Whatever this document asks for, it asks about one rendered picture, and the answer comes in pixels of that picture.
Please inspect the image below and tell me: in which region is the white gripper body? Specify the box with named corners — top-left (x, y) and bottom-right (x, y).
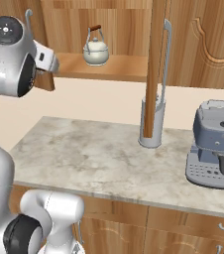
top-left (48, 47), bottom-right (60, 73)

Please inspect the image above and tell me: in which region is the carved wooden base cabinet door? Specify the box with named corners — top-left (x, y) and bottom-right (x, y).
top-left (143, 227), bottom-right (224, 254)
top-left (73, 216), bottom-right (149, 254)

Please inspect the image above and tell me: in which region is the grey cylindrical canister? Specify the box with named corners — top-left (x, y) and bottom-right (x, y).
top-left (137, 94), bottom-right (168, 150)

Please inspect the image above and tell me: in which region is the wooden drawer front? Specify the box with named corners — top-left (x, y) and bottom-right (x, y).
top-left (146, 205), bottom-right (224, 245)
top-left (79, 194), bottom-right (150, 230)

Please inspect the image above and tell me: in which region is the grey espresso coffee machine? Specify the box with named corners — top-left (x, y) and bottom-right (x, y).
top-left (184, 98), bottom-right (224, 191)

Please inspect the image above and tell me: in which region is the wooden cabinet door with handle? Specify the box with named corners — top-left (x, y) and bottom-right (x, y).
top-left (0, 0), bottom-right (56, 93)
top-left (142, 0), bottom-right (171, 139)

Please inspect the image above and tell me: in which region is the white kettle with brown handle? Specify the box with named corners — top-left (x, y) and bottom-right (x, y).
top-left (82, 24), bottom-right (110, 66)

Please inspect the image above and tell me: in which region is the long grey door handle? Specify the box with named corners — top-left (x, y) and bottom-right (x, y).
top-left (24, 8), bottom-right (35, 36)
top-left (160, 18), bottom-right (173, 104)

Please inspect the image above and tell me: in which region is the wooden wall cabinet body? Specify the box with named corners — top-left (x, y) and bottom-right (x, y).
top-left (39, 0), bottom-right (153, 83)

